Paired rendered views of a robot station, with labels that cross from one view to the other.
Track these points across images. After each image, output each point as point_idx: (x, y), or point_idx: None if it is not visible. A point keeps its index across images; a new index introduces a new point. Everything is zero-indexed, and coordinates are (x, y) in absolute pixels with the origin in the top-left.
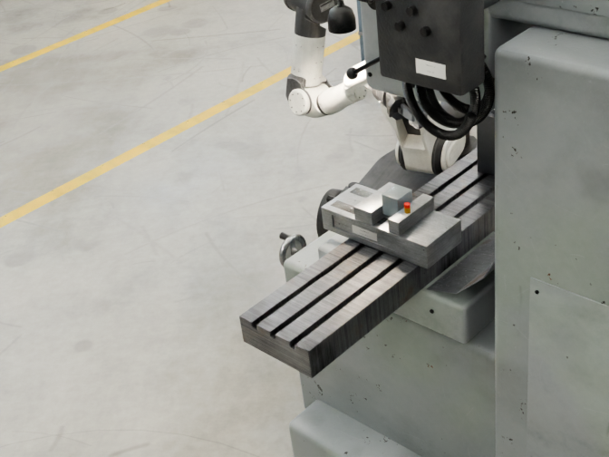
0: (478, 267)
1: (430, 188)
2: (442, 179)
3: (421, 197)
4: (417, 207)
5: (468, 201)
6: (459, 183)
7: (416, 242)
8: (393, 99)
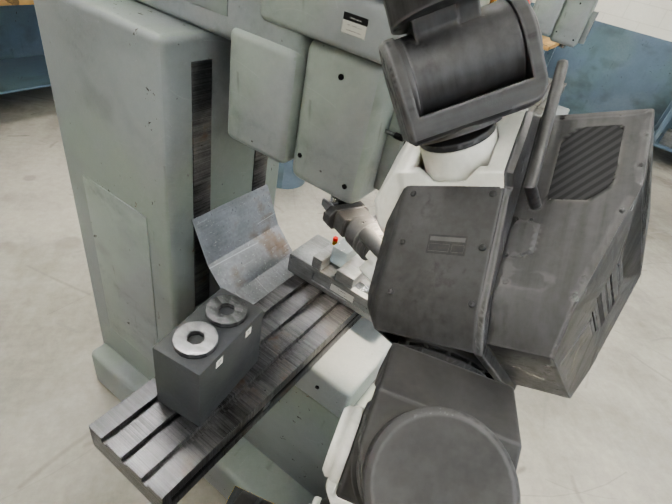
0: (273, 273)
1: (311, 341)
2: (297, 352)
3: (323, 256)
4: (326, 247)
5: (274, 315)
6: (280, 343)
7: (325, 238)
8: (362, 203)
